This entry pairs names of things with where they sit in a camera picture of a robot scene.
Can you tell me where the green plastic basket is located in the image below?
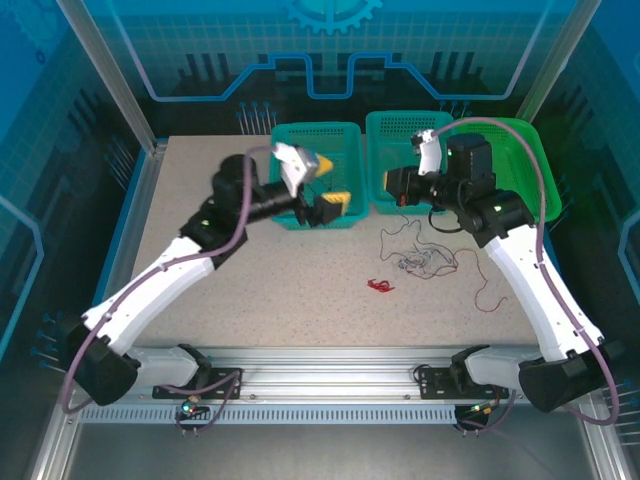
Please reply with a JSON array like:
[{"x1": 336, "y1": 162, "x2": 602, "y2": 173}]
[{"x1": 452, "y1": 117, "x2": 562, "y2": 224}]

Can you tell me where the white wire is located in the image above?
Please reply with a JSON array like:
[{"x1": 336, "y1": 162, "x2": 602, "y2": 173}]
[{"x1": 397, "y1": 247, "x2": 441, "y2": 274}]

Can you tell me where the long thin red wire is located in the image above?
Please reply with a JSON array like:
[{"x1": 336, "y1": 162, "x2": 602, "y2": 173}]
[{"x1": 429, "y1": 247, "x2": 509, "y2": 312}]

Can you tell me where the aluminium frame post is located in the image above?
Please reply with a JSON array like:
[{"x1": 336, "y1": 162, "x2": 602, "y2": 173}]
[
  {"x1": 54, "y1": 0, "x2": 170, "y2": 157},
  {"x1": 514, "y1": 0, "x2": 604, "y2": 124}
]

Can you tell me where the thin blue wire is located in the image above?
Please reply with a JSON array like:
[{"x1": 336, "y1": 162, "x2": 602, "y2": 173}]
[{"x1": 394, "y1": 244, "x2": 454, "y2": 279}]

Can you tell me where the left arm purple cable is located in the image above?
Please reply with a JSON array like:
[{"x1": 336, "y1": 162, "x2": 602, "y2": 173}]
[{"x1": 59, "y1": 143, "x2": 281, "y2": 414}]

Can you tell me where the aluminium mounting rail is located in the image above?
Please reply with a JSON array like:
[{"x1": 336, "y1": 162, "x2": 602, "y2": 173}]
[{"x1": 199, "y1": 344, "x2": 606, "y2": 406}]

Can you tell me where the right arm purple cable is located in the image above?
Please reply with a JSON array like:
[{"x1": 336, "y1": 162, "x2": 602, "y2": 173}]
[{"x1": 432, "y1": 117, "x2": 621, "y2": 427}]

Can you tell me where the teal plastic basket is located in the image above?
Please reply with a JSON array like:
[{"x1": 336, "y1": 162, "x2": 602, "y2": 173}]
[
  {"x1": 364, "y1": 110, "x2": 456, "y2": 216},
  {"x1": 269, "y1": 122, "x2": 371, "y2": 232}
]

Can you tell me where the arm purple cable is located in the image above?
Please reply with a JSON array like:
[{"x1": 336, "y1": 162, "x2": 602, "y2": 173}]
[
  {"x1": 59, "y1": 143, "x2": 281, "y2": 414},
  {"x1": 432, "y1": 117, "x2": 621, "y2": 427}
]

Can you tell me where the blue table edge strip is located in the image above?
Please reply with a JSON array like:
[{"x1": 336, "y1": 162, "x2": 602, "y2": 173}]
[{"x1": 79, "y1": 149, "x2": 151, "y2": 346}]

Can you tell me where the thin black wire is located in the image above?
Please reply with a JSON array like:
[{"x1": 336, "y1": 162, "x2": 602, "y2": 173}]
[{"x1": 304, "y1": 159, "x2": 351, "y2": 201}]

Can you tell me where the slotted grey cable duct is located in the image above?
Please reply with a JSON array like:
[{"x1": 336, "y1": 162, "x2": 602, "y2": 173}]
[{"x1": 77, "y1": 403, "x2": 466, "y2": 426}]

